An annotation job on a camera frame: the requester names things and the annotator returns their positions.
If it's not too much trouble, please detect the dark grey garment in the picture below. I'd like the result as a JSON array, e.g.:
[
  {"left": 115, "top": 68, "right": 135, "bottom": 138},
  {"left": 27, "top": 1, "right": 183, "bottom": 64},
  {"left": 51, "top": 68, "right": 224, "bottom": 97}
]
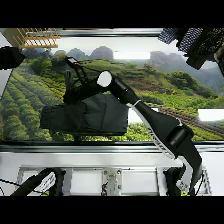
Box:
[{"left": 39, "top": 93, "right": 130, "bottom": 137}]

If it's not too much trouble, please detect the heap of clothes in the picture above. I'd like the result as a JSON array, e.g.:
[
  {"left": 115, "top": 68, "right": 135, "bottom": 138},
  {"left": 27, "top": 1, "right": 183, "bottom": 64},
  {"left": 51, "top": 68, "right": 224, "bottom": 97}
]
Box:
[{"left": 157, "top": 28, "right": 224, "bottom": 78}]

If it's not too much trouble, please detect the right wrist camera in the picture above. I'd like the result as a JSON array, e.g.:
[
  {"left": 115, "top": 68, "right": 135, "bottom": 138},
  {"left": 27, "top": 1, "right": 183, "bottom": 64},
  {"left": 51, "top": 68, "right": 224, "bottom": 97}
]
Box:
[{"left": 64, "top": 56, "right": 90, "bottom": 86}]

